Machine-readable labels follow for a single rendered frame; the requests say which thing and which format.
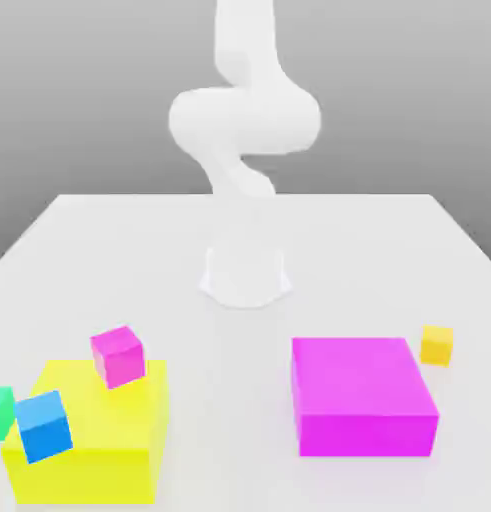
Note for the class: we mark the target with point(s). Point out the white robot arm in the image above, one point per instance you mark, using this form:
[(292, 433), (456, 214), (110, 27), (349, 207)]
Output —
[(245, 120)]

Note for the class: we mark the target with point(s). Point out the small pink cube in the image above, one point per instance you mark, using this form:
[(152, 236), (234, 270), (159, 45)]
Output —
[(119, 358)]

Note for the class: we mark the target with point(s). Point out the small yellow cube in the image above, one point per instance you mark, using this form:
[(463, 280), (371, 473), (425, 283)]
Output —
[(437, 346)]

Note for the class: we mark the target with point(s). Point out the small blue cube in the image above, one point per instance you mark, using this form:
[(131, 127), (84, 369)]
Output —
[(43, 428)]

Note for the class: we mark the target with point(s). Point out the large magenta box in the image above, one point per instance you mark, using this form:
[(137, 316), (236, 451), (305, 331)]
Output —
[(361, 392)]

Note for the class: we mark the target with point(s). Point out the large yellow box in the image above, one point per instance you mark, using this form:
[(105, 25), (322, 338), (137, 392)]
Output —
[(97, 440)]

